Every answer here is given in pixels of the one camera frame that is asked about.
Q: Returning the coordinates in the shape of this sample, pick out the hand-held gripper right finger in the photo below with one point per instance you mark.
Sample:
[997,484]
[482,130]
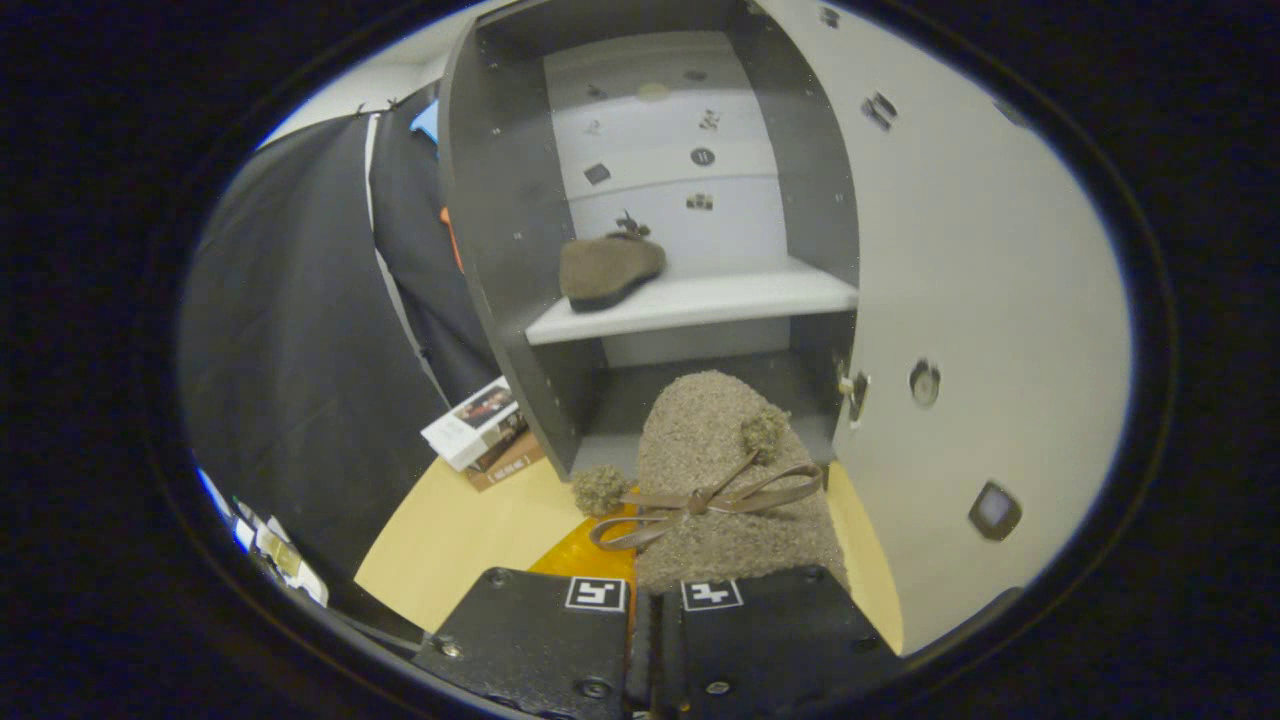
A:
[770,640]

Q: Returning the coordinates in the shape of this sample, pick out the grey shoe cabinet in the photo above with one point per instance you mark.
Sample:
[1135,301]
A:
[500,200]

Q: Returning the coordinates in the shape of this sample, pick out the beige shoe cabinet door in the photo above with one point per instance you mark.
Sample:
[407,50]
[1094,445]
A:
[980,300]

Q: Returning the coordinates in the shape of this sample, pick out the brown fuzzy shoe with bow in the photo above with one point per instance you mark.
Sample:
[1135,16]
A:
[715,450]
[605,270]

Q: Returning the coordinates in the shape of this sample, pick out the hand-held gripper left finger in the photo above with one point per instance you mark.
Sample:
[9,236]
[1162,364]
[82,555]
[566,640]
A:
[530,645]

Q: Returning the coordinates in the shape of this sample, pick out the brown book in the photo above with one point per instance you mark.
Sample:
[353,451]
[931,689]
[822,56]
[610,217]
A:
[510,462]

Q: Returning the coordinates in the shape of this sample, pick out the blue white object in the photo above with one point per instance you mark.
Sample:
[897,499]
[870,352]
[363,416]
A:
[225,510]

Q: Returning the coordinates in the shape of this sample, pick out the black backdrop cloth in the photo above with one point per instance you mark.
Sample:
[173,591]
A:
[300,350]

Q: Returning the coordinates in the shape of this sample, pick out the white yellow packet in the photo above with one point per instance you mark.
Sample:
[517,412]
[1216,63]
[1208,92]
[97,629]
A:
[290,565]

